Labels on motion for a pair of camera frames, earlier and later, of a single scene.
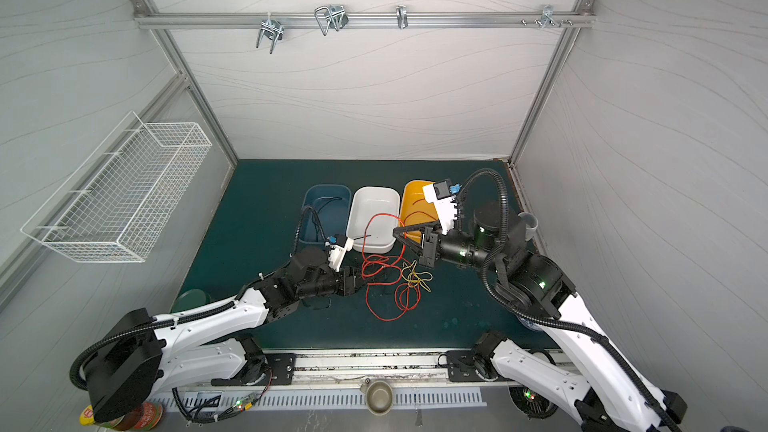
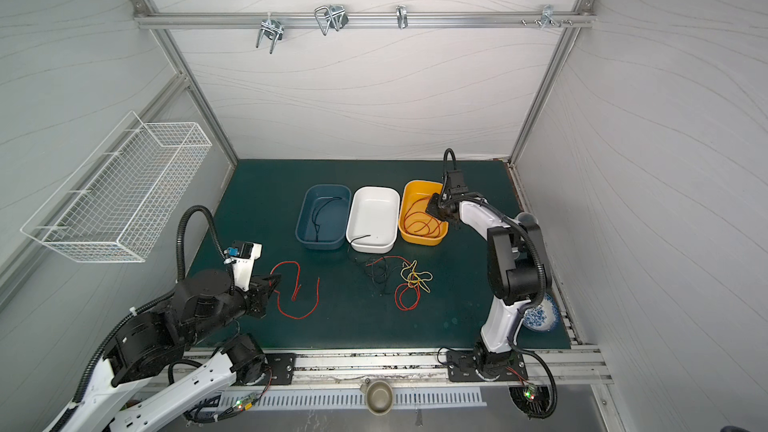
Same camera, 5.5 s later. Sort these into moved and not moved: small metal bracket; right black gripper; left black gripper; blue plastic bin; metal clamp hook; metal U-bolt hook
Moved: left black gripper; right black gripper
Not moved: small metal bracket; blue plastic bin; metal clamp hook; metal U-bolt hook
